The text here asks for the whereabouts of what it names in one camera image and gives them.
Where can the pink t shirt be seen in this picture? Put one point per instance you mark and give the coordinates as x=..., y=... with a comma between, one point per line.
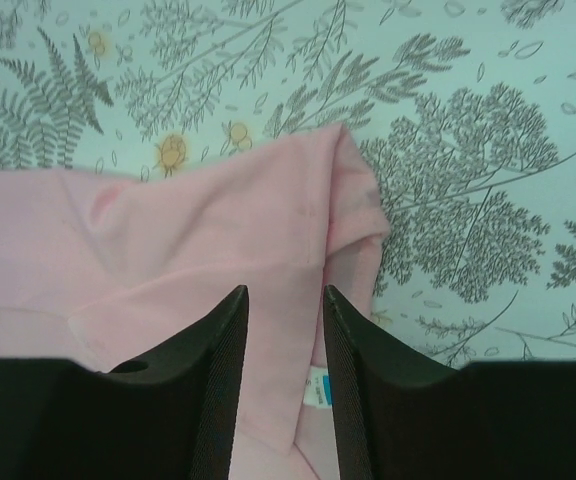
x=99, y=269

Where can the floral patterned table cloth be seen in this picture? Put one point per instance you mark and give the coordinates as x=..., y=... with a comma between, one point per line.
x=465, y=109

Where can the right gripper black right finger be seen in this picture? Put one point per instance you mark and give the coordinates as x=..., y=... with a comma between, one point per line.
x=401, y=415

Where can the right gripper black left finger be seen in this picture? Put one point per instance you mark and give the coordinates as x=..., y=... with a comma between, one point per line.
x=169, y=413

